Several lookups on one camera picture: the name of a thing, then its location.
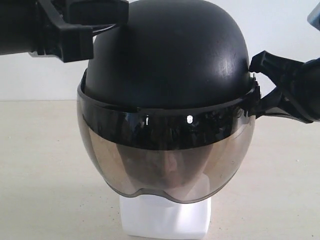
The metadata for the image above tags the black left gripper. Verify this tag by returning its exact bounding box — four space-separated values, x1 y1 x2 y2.
35 0 129 63

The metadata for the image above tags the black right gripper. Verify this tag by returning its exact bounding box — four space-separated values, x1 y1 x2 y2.
248 50 320 123

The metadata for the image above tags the black helmet with tinted visor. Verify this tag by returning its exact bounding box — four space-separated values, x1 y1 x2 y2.
77 0 261 204

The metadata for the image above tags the white mannequin head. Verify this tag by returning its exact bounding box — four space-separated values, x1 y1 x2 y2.
119 195 212 240

